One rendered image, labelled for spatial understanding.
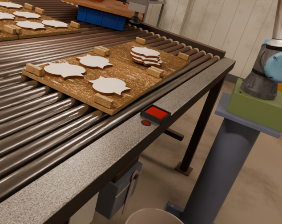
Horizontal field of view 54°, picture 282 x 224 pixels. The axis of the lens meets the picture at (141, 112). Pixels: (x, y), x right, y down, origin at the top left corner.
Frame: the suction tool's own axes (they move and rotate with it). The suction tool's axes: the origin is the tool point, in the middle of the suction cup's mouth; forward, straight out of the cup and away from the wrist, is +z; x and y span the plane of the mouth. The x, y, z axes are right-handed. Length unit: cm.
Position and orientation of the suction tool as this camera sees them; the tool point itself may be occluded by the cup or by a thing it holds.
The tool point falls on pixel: (134, 22)
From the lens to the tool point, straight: 115.5
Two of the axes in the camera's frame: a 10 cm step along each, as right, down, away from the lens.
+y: -0.9, 4.5, -8.9
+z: -2.4, 8.6, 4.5
